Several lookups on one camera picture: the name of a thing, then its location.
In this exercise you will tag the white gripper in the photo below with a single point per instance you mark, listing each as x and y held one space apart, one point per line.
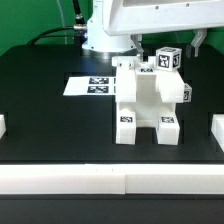
129 17

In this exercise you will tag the white chair seat part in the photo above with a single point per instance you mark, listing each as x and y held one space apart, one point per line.
148 103

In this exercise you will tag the white chair back frame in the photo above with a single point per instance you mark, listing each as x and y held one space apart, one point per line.
168 83

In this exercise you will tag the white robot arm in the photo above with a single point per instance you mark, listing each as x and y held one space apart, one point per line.
99 42

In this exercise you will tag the white part right edge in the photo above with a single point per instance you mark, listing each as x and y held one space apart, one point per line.
217 129

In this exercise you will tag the white part edge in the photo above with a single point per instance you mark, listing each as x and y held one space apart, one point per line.
2 125
217 129

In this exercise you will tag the white part left edge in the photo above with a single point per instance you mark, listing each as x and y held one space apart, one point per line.
2 125

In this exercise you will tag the white marker base plate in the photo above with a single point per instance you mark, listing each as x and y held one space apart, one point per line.
90 85

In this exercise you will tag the white front barrier rail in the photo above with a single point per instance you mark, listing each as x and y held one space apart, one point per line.
112 179

